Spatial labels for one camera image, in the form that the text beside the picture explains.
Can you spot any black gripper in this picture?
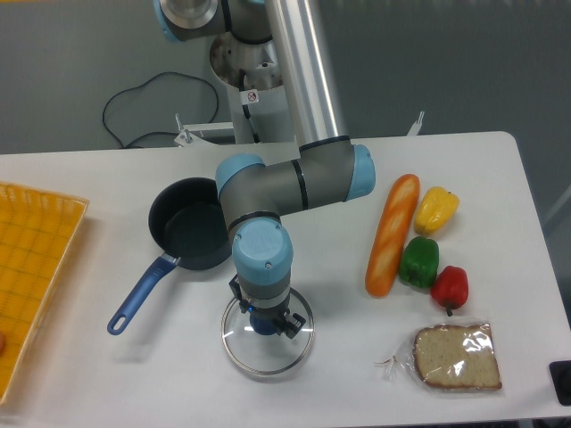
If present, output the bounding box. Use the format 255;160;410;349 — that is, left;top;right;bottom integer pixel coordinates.
228;275;306;339

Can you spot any glass lid blue knob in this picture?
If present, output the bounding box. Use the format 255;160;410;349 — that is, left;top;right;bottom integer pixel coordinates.
220;289;315;377

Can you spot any dark saucepan blue handle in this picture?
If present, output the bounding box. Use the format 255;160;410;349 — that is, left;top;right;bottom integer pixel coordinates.
107;177;231;335

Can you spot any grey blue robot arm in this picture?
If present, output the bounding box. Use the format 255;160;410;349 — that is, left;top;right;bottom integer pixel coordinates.
154;1;376;337

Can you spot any toy baguette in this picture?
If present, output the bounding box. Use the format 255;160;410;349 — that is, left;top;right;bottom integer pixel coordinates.
365;174;420;298

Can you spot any green toy bell pepper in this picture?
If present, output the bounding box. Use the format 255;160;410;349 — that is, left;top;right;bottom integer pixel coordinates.
398;236;440;289

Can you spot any red toy bell pepper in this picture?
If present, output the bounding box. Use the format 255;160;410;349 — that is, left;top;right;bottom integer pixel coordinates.
430;266;469;317

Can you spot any wrapped bread slice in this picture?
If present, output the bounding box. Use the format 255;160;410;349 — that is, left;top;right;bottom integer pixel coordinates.
375;322;502;393

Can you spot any yellow toy bell pepper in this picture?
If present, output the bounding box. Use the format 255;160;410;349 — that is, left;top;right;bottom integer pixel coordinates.
413;186;459;235

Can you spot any orange plastic basket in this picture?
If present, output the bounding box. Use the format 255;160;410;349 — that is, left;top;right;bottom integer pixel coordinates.
1;182;89;403

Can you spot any black object at edge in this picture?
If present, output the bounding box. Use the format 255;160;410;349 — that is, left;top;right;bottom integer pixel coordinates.
549;360;571;407

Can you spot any left table clamp bracket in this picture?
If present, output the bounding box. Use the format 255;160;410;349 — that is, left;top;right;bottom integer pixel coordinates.
174;114;236;147

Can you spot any table clamp bracket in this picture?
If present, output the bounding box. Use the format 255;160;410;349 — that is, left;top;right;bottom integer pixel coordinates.
407;111;425;136
174;114;236;147

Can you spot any right table clamp bracket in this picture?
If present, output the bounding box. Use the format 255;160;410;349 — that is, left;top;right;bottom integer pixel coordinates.
407;111;425;136

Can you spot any black cable on floor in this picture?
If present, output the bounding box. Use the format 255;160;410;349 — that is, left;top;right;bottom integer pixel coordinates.
102;71;220;150

